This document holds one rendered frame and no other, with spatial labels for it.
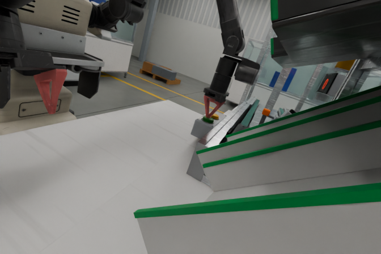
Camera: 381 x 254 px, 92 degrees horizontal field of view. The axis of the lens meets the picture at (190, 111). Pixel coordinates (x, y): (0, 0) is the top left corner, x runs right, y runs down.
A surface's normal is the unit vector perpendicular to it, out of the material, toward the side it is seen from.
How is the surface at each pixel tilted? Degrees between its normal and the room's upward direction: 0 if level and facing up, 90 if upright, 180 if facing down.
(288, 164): 90
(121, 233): 0
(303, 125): 90
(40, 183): 0
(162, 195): 0
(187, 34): 90
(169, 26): 90
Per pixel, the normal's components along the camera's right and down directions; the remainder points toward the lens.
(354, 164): -0.54, 0.09
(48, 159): 0.30, -0.91
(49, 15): 0.82, 0.51
